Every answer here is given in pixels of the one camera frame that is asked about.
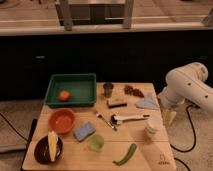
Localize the green plastic cup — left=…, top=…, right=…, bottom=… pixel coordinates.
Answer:
left=89, top=134, right=104, bottom=151

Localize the green chili pepper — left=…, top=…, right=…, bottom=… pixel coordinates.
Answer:
left=113, top=143, right=137, bottom=166

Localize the orange bowl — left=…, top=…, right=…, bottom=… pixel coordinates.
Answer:
left=48, top=109, right=75, bottom=134

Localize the orange fruit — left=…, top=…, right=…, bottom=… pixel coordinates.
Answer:
left=58, top=90, right=71, bottom=102

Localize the green plastic tray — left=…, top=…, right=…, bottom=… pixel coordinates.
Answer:
left=44, top=73, right=96, bottom=108

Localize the blue sponge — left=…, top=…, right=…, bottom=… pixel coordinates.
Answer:
left=73, top=122, right=96, bottom=142

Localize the yellow corn cob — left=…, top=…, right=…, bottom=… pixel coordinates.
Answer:
left=48, top=131, right=58, bottom=162

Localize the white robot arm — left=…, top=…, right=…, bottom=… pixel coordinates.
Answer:
left=158, top=62, right=213, bottom=126

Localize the light blue cloth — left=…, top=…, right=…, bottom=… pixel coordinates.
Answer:
left=135, top=93, right=159, bottom=110

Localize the white plastic cup stack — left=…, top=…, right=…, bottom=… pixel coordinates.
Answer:
left=145, top=121, right=160, bottom=138

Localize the black cable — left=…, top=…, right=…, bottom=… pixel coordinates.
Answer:
left=0, top=112, right=31, bottom=143
left=170, top=104, right=198, bottom=171

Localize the brown dried food pile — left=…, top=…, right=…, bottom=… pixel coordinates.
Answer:
left=124, top=85, right=144, bottom=97

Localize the metal table frame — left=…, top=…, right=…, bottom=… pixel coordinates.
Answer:
left=55, top=0, right=134, bottom=31

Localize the black whiteboard eraser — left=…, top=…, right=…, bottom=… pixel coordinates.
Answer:
left=107, top=99, right=127, bottom=108

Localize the black cable left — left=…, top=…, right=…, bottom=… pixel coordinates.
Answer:
left=0, top=112, right=31, bottom=143

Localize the dark metal cup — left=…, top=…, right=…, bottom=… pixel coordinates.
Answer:
left=103, top=82, right=114, bottom=98

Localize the dark brown bowl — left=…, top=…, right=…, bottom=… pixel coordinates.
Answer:
left=34, top=136, right=63, bottom=165

